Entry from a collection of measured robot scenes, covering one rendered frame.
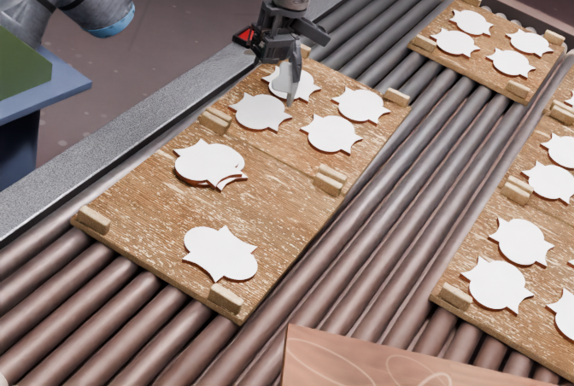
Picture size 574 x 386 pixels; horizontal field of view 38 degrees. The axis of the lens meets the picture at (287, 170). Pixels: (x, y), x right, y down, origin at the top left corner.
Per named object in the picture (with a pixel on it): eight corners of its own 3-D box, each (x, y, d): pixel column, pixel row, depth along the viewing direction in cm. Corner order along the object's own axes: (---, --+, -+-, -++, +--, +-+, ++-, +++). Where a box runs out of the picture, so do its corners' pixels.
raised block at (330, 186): (310, 184, 168) (314, 174, 166) (314, 180, 169) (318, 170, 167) (336, 199, 166) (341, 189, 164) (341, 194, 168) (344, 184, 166)
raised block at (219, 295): (206, 299, 138) (209, 287, 136) (212, 292, 139) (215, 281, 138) (237, 317, 137) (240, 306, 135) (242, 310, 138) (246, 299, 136)
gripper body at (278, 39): (244, 46, 171) (258, -7, 163) (280, 43, 175) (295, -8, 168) (261, 67, 166) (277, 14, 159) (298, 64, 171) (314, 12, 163)
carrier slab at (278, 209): (69, 224, 145) (70, 217, 144) (197, 124, 176) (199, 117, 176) (240, 327, 137) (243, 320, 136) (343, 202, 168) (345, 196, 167)
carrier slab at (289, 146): (196, 122, 177) (197, 116, 176) (282, 50, 208) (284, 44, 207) (342, 199, 169) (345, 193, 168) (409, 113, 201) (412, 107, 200)
